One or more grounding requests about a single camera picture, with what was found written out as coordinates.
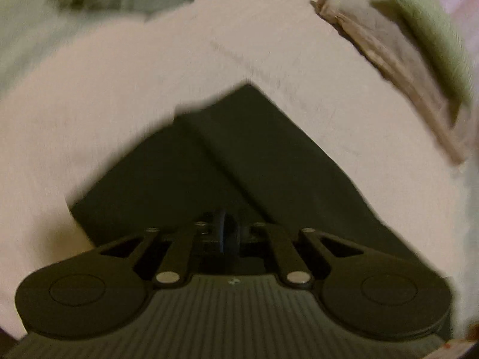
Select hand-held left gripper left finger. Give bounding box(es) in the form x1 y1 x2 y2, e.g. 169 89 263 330
97 211 225 289

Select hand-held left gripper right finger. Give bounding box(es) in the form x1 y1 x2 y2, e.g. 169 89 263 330
225 211 371 289

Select black pants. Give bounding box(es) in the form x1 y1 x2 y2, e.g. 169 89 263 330
67 83 420 262

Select folded pink blanket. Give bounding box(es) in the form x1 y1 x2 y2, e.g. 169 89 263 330
310 0 468 165

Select light green folded cloth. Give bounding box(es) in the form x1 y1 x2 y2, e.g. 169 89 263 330
389 0 475 107

